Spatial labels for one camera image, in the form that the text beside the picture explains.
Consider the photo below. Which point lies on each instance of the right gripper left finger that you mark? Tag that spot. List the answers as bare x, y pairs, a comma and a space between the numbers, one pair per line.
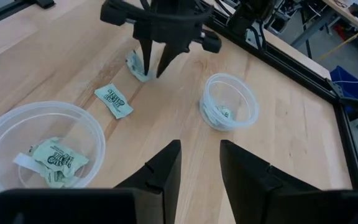
160, 180

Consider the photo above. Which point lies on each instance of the large clear plastic container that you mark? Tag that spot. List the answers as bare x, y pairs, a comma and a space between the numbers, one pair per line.
82, 124

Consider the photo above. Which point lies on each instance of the blue plastic bin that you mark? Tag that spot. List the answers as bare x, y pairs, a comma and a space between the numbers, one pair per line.
350, 84

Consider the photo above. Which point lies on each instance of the black table frame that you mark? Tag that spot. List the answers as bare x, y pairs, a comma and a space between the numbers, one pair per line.
291, 68

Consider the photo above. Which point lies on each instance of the grey metal table leg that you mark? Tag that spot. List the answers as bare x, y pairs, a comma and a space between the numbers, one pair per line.
312, 29

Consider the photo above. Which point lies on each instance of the green printed packet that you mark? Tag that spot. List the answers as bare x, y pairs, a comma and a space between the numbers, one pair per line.
59, 157
225, 112
135, 70
113, 101
54, 180

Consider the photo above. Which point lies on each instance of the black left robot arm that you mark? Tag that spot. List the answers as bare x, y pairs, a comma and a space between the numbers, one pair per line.
250, 15

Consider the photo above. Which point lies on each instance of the black corner bracket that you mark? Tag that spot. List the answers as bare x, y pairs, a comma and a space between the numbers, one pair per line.
354, 107

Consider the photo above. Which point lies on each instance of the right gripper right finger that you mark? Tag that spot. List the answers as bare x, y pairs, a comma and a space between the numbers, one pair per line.
247, 186

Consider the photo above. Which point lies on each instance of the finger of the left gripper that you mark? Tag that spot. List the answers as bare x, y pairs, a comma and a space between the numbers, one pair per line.
146, 56
168, 59

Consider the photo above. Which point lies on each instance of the small clear plastic container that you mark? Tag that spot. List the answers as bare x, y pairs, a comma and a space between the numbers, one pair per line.
247, 93

